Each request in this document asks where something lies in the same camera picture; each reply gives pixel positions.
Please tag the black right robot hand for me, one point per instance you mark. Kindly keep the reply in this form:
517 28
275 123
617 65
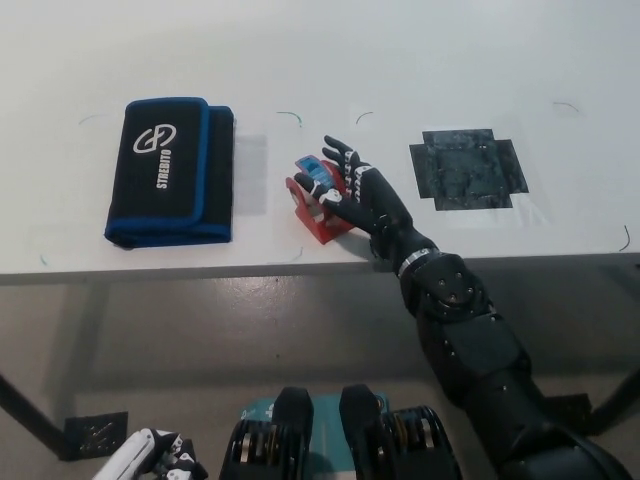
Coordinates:
370 200

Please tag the black robot legs and feet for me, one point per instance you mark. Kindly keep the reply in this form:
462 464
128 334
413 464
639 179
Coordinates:
340 440

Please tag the red tape dispenser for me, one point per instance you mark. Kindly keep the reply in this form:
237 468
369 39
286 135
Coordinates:
320 220

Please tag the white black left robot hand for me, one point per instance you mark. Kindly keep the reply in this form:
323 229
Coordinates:
150 457

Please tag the black blue Strebito notebook case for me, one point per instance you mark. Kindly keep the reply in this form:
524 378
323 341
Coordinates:
165 172

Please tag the black table leg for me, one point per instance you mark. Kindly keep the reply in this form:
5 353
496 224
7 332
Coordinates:
30 415

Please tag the black tape patch on table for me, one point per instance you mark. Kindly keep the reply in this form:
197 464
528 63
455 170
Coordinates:
465 170

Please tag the black table foot plate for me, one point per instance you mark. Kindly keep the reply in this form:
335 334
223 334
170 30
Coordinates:
95 435

